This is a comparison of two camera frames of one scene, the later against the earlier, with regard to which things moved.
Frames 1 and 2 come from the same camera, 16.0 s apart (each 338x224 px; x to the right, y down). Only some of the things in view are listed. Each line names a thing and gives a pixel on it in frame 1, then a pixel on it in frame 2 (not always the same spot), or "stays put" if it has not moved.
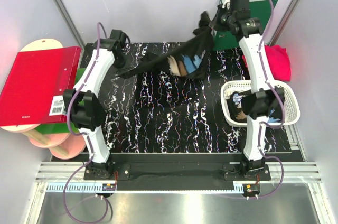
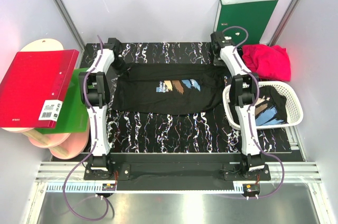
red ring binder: [33, 92] stays put
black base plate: [176, 171] stays put
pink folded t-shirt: [279, 60] stays put
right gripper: [214, 21] -> [216, 50]
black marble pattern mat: [161, 112] stays put
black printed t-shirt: [187, 57] -> [169, 88]
